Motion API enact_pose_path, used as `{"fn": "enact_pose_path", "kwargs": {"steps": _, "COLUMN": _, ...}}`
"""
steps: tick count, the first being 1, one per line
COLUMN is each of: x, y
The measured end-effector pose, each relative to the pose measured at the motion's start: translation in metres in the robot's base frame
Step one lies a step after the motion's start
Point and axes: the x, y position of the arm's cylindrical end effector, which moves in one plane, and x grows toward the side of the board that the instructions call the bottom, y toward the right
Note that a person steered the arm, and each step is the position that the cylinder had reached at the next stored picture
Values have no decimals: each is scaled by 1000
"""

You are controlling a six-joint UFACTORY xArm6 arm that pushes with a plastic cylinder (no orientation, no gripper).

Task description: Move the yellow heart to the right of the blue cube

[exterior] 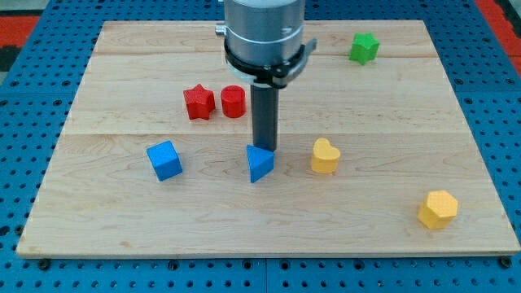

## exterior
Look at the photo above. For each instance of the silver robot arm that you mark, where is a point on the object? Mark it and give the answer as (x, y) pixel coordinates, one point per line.
(263, 41)

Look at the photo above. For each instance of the yellow heart block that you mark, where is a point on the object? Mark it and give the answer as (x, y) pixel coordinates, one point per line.
(325, 157)

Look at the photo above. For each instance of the blue cube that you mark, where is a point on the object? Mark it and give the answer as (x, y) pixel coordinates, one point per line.
(164, 160)

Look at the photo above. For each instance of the blue triangular prism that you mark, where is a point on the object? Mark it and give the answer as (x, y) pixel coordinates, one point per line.
(260, 162)

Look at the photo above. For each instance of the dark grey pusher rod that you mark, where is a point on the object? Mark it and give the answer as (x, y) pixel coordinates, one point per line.
(264, 105)

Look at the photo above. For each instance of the red cylinder block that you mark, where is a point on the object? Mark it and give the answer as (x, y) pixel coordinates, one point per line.
(233, 101)

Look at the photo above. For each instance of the red star block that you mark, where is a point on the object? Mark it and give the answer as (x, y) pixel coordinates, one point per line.
(200, 102)

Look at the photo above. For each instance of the wooden board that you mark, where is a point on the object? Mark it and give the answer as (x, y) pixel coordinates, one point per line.
(395, 120)

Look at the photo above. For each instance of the green star block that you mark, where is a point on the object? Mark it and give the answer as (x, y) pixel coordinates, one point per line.
(364, 48)

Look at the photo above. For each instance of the yellow hexagon block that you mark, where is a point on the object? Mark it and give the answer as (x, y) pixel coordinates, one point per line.
(438, 209)

